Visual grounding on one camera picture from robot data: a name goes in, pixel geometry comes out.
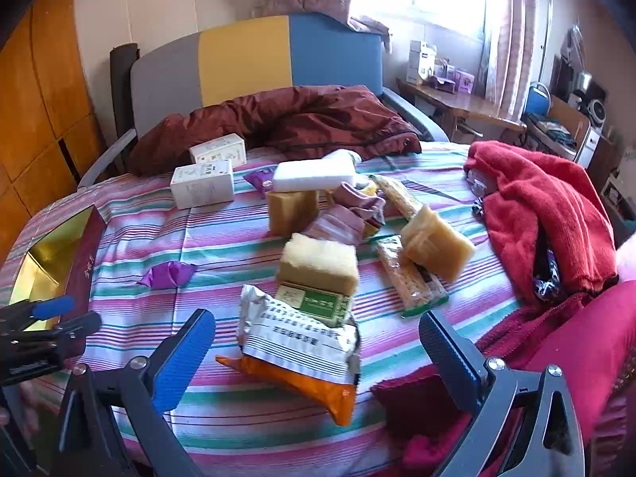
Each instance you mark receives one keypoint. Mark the wooden wardrobe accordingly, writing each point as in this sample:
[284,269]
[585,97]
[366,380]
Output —
[44,84]

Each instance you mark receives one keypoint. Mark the pink striped sock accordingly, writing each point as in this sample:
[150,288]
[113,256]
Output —
[348,213]

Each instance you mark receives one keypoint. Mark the grey yellow blue headboard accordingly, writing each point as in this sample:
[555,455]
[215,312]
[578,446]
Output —
[238,59]

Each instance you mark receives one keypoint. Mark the white cardboard box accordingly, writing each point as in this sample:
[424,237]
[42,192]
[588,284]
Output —
[203,186]
[218,150]

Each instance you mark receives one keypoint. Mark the purple cup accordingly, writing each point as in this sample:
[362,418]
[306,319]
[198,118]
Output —
[259,180]

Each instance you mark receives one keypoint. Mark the wooden desk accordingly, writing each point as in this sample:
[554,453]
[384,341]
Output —
[462,104]

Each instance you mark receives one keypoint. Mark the silver snack packet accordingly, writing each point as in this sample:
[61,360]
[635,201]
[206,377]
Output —
[298,343]

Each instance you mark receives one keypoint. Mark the tall white carton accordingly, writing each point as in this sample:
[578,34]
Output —
[420,62]

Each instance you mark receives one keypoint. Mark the dark purple tray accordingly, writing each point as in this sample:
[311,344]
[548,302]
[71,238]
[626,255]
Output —
[442,84]

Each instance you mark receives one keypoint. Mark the breadstick packet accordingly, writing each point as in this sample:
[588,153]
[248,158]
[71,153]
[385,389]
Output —
[395,194]

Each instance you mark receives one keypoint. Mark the grey bed rail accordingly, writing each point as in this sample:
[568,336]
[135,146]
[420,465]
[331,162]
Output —
[107,156]
[417,114]

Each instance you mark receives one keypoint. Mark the dark board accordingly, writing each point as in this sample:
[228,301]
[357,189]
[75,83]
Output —
[121,99]

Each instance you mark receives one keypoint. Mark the white cabinet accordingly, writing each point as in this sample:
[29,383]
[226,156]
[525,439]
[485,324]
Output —
[591,149]

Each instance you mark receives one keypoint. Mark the white rolled sock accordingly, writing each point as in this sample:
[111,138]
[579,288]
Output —
[340,155]

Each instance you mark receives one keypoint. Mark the dark red gift box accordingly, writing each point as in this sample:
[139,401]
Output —
[82,263]

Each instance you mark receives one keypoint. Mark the brown cardboard box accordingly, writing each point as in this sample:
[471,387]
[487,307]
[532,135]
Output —
[566,117]

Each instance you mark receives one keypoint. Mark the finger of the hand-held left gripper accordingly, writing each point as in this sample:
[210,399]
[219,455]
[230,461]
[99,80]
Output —
[79,324]
[52,307]

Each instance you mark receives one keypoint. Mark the orange snack packet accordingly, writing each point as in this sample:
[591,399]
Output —
[308,390]

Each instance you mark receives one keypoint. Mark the white foam block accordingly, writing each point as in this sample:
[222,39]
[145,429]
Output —
[313,175]

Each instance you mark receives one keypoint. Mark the yellow sponge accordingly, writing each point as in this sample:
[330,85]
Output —
[293,211]
[318,261]
[437,243]

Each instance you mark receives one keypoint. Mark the red towel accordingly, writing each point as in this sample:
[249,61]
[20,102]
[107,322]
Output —
[541,198]

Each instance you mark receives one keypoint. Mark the purple candy wrapper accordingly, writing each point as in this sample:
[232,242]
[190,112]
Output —
[166,276]

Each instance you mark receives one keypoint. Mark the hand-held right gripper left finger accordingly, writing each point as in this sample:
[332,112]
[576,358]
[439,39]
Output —
[184,357]

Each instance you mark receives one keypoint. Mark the green label box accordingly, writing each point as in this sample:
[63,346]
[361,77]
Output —
[313,303]

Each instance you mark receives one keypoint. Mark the maroon quilt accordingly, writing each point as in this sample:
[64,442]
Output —
[298,119]

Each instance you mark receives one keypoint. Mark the silver radio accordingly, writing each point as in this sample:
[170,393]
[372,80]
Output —
[591,107]

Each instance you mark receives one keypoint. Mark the magenta blanket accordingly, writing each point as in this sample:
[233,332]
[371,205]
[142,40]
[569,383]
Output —
[586,348]

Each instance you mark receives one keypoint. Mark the cracker packet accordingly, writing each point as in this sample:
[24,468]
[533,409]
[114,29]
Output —
[410,283]

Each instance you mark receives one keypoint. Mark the black patterned cloth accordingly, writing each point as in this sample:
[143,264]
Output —
[546,278]

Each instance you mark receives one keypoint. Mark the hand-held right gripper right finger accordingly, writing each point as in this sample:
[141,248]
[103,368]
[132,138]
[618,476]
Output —
[447,357]

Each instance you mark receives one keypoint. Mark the small purple box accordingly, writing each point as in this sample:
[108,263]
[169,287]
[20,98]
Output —
[464,82]

